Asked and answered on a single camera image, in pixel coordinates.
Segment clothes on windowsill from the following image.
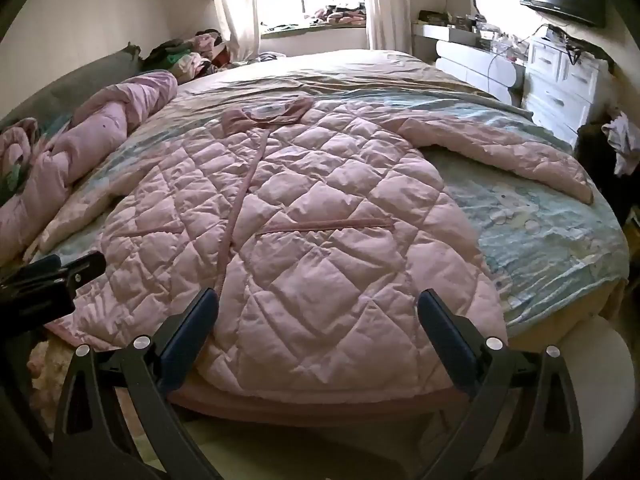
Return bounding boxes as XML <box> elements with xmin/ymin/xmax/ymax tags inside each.
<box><xmin>260</xmin><ymin>4</ymin><xmax>368</xmax><ymax>31</ymax></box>

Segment white dresser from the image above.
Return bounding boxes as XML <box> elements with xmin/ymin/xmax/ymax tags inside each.
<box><xmin>520</xmin><ymin>35</ymin><xmax>616</xmax><ymax>148</ymax></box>

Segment fluffy floor rug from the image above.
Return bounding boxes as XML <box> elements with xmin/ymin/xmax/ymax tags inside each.
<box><xmin>27</xmin><ymin>340</ymin><xmax>73</xmax><ymax>421</ymax></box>

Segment pink quilted coat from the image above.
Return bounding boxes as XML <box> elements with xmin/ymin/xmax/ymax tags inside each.
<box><xmin>37</xmin><ymin>96</ymin><xmax>596</xmax><ymax>406</ymax></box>

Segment pale cloth on chair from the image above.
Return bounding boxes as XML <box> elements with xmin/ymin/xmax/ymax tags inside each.
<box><xmin>600</xmin><ymin>110</ymin><xmax>640</xmax><ymax>177</ymax></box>

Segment bed with printed sheet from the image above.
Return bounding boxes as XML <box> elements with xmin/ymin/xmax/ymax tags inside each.
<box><xmin>0</xmin><ymin>49</ymin><xmax>628</xmax><ymax>431</ymax></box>

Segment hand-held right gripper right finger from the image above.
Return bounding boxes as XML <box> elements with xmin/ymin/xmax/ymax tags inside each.
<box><xmin>417</xmin><ymin>288</ymin><xmax>586</xmax><ymax>480</ymax></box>

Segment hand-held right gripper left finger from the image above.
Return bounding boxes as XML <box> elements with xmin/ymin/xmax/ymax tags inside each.
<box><xmin>51</xmin><ymin>287</ymin><xmax>223</xmax><ymax>480</ymax></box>

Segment grey headboard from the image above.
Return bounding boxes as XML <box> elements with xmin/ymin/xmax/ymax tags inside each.
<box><xmin>0</xmin><ymin>42</ymin><xmax>143</xmax><ymax>131</ymax></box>

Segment dark chair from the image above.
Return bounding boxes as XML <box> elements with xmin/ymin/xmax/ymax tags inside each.
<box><xmin>575</xmin><ymin>120</ymin><xmax>640</xmax><ymax>231</ymax></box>

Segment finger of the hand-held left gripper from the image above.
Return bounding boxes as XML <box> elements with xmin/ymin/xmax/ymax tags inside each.
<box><xmin>0</xmin><ymin>251</ymin><xmax>107</xmax><ymax>331</ymax></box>

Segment pile of clothes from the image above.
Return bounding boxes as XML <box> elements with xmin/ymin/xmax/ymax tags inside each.
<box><xmin>142</xmin><ymin>30</ymin><xmax>261</xmax><ymax>83</ymax></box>

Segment white stool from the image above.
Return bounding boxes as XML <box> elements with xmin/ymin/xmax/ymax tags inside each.
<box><xmin>505</xmin><ymin>315</ymin><xmax>636</xmax><ymax>480</ymax></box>

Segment white vanity table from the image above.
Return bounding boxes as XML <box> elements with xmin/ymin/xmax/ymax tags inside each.
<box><xmin>412</xmin><ymin>22</ymin><xmax>526</xmax><ymax>106</ymax></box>

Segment pink duvet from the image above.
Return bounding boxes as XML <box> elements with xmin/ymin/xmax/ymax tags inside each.
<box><xmin>0</xmin><ymin>71</ymin><xmax>178</xmax><ymax>261</ymax></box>

